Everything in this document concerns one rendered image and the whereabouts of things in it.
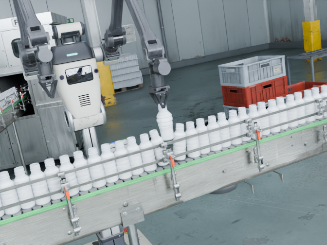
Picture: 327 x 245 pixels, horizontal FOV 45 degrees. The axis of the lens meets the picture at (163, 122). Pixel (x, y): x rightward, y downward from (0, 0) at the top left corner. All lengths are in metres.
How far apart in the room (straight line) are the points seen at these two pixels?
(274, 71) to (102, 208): 3.03
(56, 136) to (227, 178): 3.76
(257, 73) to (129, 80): 7.49
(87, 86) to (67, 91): 0.11
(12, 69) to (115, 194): 3.87
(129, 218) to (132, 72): 9.74
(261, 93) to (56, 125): 2.68
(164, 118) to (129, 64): 9.63
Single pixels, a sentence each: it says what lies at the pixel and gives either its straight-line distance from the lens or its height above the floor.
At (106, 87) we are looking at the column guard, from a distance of 9.41.
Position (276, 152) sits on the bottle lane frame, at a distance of 2.07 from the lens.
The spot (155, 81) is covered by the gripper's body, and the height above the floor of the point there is 1.38.
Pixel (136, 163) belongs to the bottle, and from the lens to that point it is 1.73.
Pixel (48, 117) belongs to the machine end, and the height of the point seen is 0.69.
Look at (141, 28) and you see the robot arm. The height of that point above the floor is 1.61.
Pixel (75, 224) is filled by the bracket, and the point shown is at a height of 0.91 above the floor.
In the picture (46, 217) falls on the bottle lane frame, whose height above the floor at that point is 0.96.
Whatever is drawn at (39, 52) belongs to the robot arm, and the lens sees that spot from 1.66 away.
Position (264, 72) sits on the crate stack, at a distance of 4.26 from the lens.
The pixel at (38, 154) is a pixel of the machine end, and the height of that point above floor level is 0.24.
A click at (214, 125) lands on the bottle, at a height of 1.13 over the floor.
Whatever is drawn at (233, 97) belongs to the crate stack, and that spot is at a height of 0.76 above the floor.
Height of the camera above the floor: 1.61
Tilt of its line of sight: 14 degrees down
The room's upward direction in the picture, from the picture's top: 9 degrees counter-clockwise
